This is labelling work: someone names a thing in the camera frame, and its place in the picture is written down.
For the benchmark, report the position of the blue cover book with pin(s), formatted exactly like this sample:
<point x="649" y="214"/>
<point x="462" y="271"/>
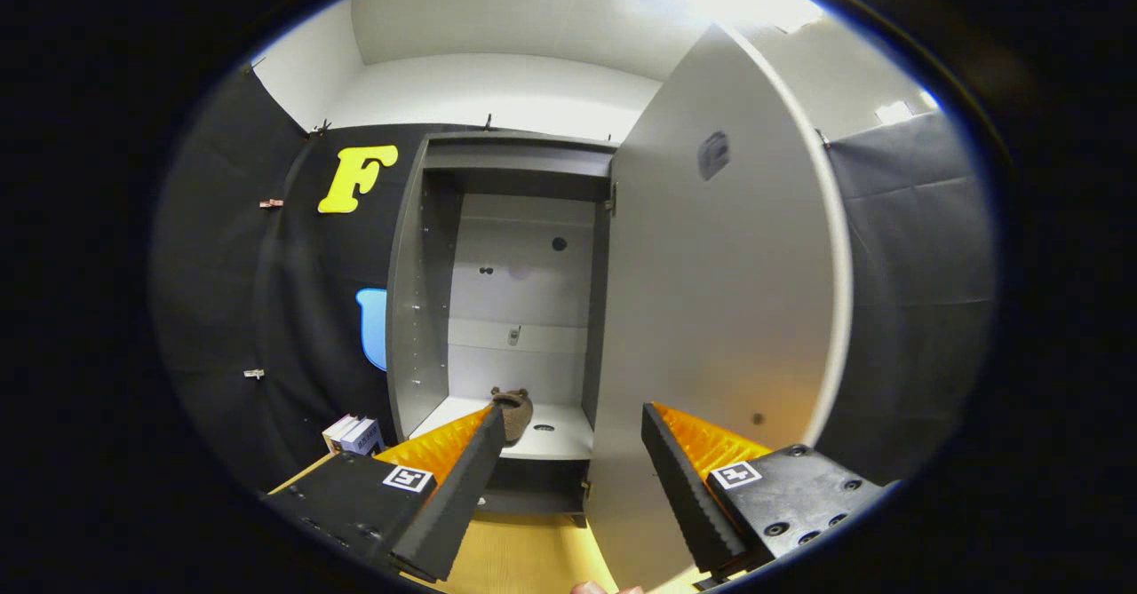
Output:
<point x="364" y="439"/>

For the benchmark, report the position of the brown fuzzy shoe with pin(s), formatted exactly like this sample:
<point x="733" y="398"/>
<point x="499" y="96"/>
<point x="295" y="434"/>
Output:
<point x="517" y="416"/>

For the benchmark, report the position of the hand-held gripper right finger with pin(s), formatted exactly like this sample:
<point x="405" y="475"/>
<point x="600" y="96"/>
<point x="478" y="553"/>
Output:
<point x="684" y="496"/>

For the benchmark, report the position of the small ceiling light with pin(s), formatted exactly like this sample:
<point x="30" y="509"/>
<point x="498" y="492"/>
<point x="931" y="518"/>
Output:
<point x="897" y="110"/>

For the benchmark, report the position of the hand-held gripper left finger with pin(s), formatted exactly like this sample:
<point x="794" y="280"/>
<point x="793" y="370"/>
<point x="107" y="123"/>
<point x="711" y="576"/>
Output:
<point x="462" y="492"/>

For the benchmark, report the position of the grey shoe cabinet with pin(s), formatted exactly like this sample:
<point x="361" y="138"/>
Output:
<point x="417" y="310"/>

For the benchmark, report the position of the black backdrop cloth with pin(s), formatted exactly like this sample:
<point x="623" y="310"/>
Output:
<point x="266" y="310"/>

